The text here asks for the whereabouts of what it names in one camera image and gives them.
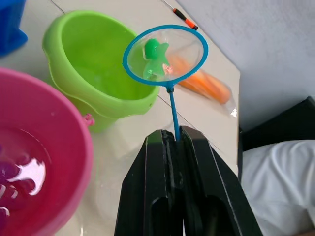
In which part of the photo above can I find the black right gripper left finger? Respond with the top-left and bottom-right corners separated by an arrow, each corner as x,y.
114,128 -> 185,236

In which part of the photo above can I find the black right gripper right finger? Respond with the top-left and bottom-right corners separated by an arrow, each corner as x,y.
180,125 -> 263,236

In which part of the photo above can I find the green toy fish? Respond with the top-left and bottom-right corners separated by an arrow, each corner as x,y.
143,39 -> 173,80

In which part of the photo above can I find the pink plastic bucket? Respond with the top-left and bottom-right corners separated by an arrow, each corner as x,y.
0,66 -> 96,236

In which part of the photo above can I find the green plastic bucket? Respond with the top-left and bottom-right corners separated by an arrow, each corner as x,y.
42,9 -> 161,134

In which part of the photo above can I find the blue plastic tub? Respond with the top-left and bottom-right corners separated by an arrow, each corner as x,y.
0,0 -> 29,59

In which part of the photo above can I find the white fabric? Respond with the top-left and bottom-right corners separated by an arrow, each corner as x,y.
240,139 -> 315,236

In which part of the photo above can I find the bread loaf in plastic bag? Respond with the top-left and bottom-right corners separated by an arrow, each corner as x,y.
169,55 -> 238,117

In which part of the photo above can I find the orange black screwdriver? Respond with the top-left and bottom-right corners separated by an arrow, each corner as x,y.
161,0 -> 199,31

